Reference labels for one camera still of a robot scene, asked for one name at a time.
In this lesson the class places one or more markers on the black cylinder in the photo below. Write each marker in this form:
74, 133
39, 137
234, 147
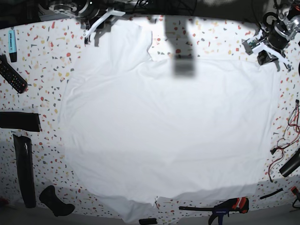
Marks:
291, 165

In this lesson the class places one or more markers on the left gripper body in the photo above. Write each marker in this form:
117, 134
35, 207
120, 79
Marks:
273, 42

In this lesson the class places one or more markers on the small black rectangular device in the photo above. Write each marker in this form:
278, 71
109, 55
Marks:
148, 221

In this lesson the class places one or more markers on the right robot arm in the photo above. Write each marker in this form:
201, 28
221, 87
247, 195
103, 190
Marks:
72, 8

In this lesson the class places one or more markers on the white T-shirt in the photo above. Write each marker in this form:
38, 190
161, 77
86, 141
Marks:
136, 130

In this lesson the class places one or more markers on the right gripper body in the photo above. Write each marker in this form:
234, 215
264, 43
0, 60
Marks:
92, 17

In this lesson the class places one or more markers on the long black tube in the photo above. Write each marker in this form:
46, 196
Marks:
23, 152

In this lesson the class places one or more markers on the black tape strip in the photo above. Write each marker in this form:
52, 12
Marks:
20, 120

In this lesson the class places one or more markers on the blue highlighter marker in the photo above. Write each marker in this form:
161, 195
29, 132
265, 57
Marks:
12, 46

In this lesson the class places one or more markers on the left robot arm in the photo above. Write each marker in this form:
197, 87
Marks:
286, 17

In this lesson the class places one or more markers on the black orange bar clamp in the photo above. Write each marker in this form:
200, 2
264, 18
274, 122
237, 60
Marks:
222, 209

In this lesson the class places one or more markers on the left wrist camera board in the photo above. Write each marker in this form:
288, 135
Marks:
249, 45

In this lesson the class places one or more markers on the black TV remote control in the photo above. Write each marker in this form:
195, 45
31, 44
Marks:
11, 76

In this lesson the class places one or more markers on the short black rod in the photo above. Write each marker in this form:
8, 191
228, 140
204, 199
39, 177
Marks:
271, 194

